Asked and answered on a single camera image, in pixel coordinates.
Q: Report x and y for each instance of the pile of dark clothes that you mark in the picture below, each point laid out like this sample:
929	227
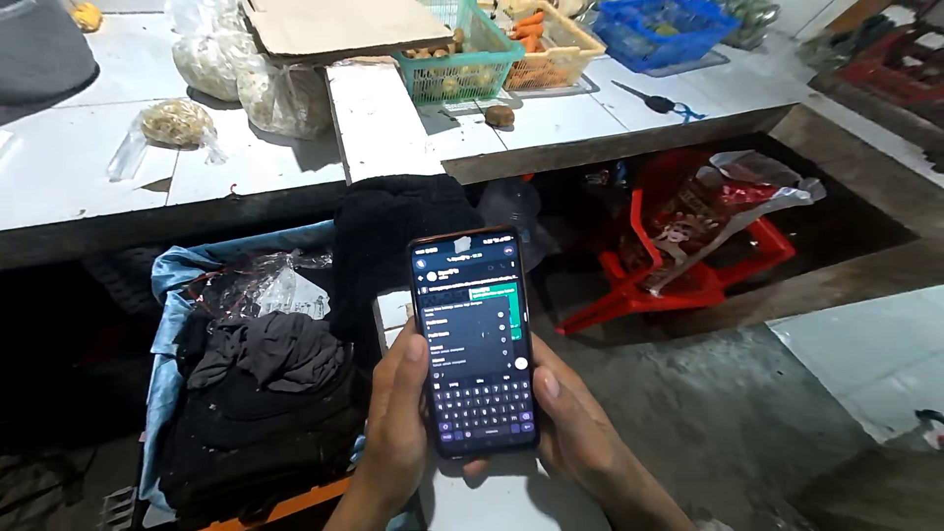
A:
273	413

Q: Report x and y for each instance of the person's right thumb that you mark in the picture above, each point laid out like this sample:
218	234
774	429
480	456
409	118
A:
554	394

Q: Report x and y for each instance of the person's right forearm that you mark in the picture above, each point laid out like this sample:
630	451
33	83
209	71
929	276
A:
641	501

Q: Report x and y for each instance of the yellow crumpled item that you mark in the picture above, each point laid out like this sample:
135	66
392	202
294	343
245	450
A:
87	17

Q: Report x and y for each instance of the single brown potato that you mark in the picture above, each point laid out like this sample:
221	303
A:
500	116

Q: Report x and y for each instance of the blue cloth liner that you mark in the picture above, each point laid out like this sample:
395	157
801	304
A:
168	317

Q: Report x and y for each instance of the person's right fingers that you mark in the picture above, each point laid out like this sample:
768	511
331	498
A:
562	361

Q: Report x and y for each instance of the white tiled counter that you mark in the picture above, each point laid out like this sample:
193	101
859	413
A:
258	166

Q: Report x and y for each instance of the red plastic stool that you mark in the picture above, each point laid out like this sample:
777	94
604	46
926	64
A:
649	305

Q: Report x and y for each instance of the person's left fingers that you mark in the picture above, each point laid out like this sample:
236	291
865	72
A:
386	365

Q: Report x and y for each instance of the pale yellow plastic basket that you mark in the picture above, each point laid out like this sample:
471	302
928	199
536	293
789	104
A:
568	55

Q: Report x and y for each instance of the brown cardboard sheet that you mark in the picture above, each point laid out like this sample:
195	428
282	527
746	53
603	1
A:
346	26

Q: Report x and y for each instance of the black hanging cloth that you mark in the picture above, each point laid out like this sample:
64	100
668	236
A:
391	228

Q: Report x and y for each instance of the large clear food bag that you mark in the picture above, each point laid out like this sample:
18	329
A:
284	99
210	63

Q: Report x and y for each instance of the small bag of yellowish food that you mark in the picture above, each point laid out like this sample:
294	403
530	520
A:
177	124

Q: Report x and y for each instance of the person's left thumb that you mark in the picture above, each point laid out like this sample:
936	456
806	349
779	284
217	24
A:
411	380

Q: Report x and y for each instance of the red printed plastic packaging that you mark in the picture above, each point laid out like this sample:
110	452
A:
689	221

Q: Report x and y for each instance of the person's left hand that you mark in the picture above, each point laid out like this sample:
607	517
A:
394	446

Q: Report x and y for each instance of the green plastic basket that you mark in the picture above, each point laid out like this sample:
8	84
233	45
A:
459	77

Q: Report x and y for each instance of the blue plastic basket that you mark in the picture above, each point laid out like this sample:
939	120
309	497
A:
664	33

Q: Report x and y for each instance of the grey bucket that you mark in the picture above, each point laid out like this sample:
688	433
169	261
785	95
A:
44	48

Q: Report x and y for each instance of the clear bag of greens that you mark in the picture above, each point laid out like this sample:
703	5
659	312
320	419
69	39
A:
752	22

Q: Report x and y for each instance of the black smartphone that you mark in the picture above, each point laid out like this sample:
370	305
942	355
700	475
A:
476	346

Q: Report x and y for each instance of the pile of orange carrots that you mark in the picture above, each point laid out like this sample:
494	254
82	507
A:
529	33

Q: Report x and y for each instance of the clear crumpled plastic bag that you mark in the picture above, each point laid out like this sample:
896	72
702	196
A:
287	284

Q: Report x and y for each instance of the person's right hand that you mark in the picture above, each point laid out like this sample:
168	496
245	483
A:
582	435

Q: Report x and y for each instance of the person's left forearm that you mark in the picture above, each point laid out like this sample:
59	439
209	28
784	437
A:
365	501

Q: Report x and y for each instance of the pile of potatoes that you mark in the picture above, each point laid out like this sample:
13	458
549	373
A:
448	53

